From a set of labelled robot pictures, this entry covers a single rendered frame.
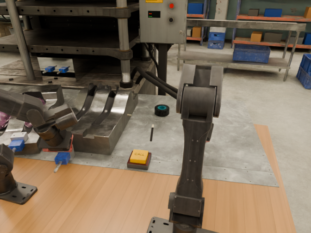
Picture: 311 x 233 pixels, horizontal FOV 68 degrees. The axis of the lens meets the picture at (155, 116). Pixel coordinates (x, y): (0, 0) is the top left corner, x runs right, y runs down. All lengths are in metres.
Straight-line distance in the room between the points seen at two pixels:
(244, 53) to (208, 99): 4.03
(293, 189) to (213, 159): 1.33
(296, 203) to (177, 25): 1.54
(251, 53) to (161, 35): 3.07
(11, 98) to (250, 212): 0.76
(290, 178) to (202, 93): 1.88
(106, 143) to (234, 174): 0.50
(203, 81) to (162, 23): 1.07
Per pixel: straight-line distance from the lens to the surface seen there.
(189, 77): 0.51
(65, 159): 0.92
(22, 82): 1.97
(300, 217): 2.02
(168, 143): 1.01
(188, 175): 0.55
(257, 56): 4.52
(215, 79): 0.51
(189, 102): 0.48
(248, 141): 1.10
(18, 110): 0.75
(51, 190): 0.88
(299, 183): 2.28
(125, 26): 1.51
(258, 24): 4.23
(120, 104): 1.11
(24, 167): 1.02
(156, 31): 1.60
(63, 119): 0.78
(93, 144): 0.95
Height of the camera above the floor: 1.39
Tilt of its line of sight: 29 degrees down
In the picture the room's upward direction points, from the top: straight up
